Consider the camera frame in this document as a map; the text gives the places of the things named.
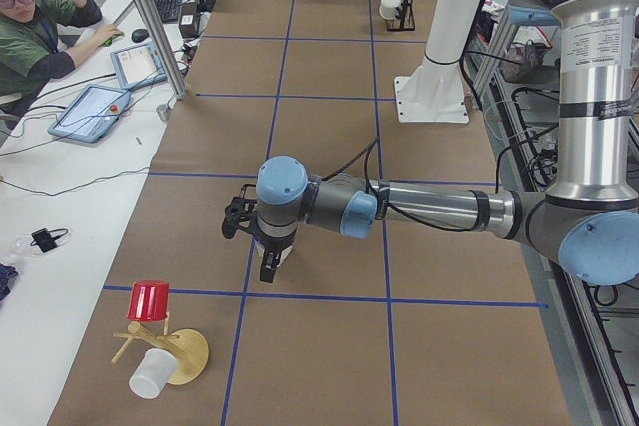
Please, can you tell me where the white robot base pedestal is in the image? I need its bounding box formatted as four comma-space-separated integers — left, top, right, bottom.
394, 0, 484, 124

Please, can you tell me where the teach pendant tablet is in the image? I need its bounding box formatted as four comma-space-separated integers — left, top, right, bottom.
110, 42, 167, 90
48, 85, 131, 144

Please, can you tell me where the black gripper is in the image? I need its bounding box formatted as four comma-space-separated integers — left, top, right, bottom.
254, 233, 295, 282

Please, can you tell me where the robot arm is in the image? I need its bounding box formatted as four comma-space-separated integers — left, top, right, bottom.
251, 0, 638, 285

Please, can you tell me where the small metal cylinder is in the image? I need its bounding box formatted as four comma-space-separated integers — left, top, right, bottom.
156, 105, 171, 123

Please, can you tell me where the white cup on stand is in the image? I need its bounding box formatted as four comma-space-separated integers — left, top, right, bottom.
129, 348, 177, 399

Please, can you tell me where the small black device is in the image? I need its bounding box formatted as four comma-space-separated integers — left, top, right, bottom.
31, 228, 69, 253

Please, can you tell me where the black computer mouse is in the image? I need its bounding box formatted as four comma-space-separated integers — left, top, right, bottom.
131, 28, 149, 43

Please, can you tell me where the person in green shirt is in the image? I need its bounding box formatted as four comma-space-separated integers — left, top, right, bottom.
1, 0, 123, 118

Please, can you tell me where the brown handbag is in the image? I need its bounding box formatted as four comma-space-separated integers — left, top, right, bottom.
500, 41, 549, 83

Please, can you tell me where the far teach pendant tablet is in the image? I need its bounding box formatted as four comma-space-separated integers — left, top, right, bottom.
110, 42, 167, 90

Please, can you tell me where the white mug lower rack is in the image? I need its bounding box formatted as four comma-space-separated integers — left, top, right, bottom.
379, 0, 402, 20

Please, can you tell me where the near teach pendant tablet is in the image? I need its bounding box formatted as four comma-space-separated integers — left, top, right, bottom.
48, 85, 131, 144

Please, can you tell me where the black wire mug rack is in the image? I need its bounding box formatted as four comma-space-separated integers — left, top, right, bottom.
384, 0, 416, 32

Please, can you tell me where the red cup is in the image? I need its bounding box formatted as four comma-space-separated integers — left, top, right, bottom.
127, 280, 169, 322

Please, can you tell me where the blue Pascual milk carton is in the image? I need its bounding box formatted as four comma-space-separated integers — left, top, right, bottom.
255, 241, 293, 268

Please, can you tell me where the wooden mug tree stand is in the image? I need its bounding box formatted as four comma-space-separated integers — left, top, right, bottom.
111, 317, 210, 385

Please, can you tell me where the aluminium frame post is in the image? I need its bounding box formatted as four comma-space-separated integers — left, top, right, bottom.
133, 0, 187, 100

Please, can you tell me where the small black box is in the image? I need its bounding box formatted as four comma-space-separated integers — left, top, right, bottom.
178, 1, 209, 39

